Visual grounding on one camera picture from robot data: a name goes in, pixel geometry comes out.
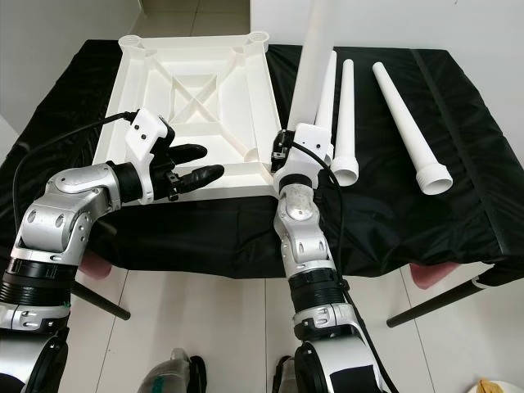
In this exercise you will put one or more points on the white plastic children table top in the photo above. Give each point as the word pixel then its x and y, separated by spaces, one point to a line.
pixel 188 86

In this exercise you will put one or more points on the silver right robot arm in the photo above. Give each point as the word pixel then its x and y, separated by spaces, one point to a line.
pixel 303 229

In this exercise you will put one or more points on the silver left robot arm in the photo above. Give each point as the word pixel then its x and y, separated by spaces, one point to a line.
pixel 61 217

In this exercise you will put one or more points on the black table cloth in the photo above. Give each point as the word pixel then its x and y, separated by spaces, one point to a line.
pixel 417 229

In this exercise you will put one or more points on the grey robot left foot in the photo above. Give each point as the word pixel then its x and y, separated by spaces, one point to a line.
pixel 172 372

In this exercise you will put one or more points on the grey robot foot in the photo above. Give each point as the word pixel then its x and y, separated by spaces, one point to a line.
pixel 172 372
pixel 286 375

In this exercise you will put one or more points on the grey robot right foot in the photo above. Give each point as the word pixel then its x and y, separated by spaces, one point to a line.
pixel 286 375

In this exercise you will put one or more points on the white round bowl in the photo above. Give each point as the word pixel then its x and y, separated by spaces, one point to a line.
pixel 501 386

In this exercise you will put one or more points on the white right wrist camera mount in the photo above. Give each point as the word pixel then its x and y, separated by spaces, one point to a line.
pixel 311 155

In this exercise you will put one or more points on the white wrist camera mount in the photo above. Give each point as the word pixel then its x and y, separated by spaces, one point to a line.
pixel 147 131
pixel 311 155

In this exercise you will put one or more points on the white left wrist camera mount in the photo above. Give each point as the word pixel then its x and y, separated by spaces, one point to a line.
pixel 147 131

